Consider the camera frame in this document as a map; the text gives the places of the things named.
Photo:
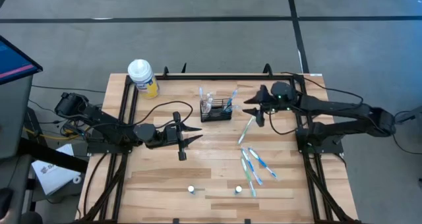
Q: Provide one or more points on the black aluminium table frame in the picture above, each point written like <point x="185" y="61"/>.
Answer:
<point x="230" y="77"/>

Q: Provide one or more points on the white printed booklet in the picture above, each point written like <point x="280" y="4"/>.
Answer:
<point x="52" y="176"/>

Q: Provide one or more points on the white sticker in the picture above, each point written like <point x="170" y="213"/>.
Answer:
<point x="316" y="74"/>

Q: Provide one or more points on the yellow Lysol wipes canister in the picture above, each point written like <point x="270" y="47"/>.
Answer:
<point x="140" y="70"/>

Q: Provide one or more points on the blue toothbrush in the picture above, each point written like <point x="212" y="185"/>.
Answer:
<point x="234" y="108"/>
<point x="252" y="167"/>
<point x="233" y="95"/>
<point x="263" y="164"/>

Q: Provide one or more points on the black rounded object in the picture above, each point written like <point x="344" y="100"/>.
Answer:
<point x="5" y="201"/>

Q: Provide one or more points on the person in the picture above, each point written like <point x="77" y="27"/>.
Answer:
<point x="31" y="219"/>

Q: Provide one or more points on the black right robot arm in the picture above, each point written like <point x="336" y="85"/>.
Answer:
<point x="329" y="105"/>

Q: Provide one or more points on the black edge clamp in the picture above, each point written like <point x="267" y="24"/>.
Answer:
<point x="176" y="221"/>
<point x="247" y="221"/>

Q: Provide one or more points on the blue screen computer monitor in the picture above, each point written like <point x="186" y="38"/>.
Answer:
<point x="13" y="62"/>

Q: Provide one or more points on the dark grey floor object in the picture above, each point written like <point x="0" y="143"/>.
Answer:
<point x="412" y="115"/>

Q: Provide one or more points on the small white tape roll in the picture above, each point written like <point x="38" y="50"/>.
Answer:
<point x="74" y="180"/>

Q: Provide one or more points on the green and orange toothbrush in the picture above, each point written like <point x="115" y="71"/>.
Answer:
<point x="245" y="131"/>

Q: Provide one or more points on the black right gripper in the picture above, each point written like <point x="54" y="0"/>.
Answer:
<point x="269" y="103"/>

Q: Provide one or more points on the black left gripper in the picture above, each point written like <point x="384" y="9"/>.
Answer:
<point x="169" y="136"/>

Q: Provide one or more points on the grey equipment cabinet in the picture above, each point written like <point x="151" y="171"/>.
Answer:
<point x="14" y="118"/>

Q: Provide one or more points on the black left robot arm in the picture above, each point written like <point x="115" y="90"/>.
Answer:
<point x="102" y="120"/>

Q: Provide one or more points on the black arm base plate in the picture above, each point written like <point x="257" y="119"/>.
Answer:
<point x="333" y="148"/>
<point x="99" y="148"/>

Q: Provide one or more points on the grey desk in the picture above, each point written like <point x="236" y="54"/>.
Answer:
<point x="18" y="191"/>

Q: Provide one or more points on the blue mouthwash bottle white cap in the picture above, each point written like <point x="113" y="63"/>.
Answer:
<point x="238" y="189"/>
<point x="191" y="188"/>

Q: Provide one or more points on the black desk leg bar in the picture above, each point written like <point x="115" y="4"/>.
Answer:
<point x="49" y="155"/>

